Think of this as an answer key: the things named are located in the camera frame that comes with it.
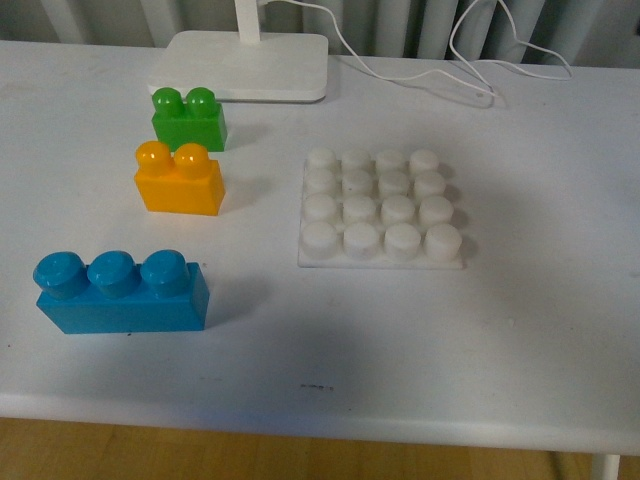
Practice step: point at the green toy block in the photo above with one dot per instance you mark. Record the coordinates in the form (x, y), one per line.
(197, 118)

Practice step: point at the white desk lamp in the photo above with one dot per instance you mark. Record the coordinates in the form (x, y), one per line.
(247, 65)

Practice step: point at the blue toy block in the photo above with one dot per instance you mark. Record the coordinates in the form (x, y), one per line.
(113, 294)

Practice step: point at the yellow toy block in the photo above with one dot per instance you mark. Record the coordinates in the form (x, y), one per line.
(186, 181)

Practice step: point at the white studded base plate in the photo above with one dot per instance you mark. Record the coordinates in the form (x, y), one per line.
(382, 211)

